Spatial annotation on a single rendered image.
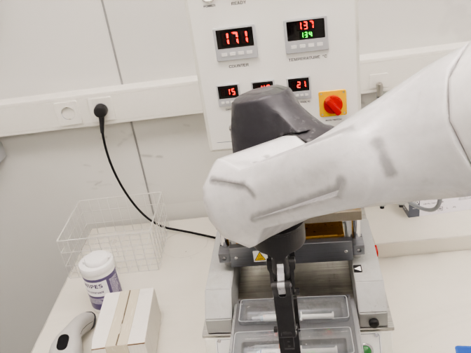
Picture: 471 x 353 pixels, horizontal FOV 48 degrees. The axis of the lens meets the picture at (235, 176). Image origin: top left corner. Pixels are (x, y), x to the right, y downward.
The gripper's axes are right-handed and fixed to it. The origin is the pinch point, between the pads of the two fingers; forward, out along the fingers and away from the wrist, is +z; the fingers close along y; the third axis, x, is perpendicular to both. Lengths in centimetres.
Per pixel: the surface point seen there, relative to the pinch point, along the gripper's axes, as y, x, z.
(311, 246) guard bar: -20.3, 4.4, -1.0
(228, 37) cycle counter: -42, -8, -36
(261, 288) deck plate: -23.6, -6.3, 10.7
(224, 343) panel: -10.4, -12.9, 12.4
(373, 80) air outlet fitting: -82, 25, -12
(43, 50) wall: -82, -65, -30
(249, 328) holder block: -5.6, -7.0, 4.4
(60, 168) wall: -82, -71, 6
